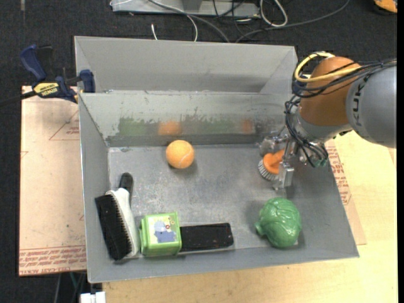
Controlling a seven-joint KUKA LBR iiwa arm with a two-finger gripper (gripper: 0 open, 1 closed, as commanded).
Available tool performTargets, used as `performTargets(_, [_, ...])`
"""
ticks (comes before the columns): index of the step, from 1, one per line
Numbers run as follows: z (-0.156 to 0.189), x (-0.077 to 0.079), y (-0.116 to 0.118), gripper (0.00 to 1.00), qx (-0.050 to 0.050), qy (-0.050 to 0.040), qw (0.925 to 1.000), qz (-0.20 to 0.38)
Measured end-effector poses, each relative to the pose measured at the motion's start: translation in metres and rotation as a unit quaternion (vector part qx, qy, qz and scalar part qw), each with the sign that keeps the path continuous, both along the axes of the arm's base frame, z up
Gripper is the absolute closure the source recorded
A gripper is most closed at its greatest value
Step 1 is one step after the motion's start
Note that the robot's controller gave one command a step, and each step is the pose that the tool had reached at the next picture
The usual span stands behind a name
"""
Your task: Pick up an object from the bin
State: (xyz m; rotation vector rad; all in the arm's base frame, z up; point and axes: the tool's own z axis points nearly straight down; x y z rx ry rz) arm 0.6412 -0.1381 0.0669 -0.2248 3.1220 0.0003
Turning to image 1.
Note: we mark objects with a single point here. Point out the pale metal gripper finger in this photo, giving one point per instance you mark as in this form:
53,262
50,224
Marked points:
288,176
277,184

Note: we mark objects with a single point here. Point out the green toy cabbage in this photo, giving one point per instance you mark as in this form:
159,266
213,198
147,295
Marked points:
280,222

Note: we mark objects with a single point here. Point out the grey metal bin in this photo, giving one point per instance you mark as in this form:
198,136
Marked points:
205,188

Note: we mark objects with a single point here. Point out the dark green flat block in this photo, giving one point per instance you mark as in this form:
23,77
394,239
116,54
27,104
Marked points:
206,236

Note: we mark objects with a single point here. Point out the orange ball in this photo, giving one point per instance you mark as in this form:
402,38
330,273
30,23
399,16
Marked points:
180,154

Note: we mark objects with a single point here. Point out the green picture cube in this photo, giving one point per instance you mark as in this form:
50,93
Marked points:
161,235

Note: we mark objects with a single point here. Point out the white brush with black bristles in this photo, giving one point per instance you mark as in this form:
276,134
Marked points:
117,223

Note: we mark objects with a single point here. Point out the brown cardboard board, red print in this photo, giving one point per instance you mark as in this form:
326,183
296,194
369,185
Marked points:
47,169

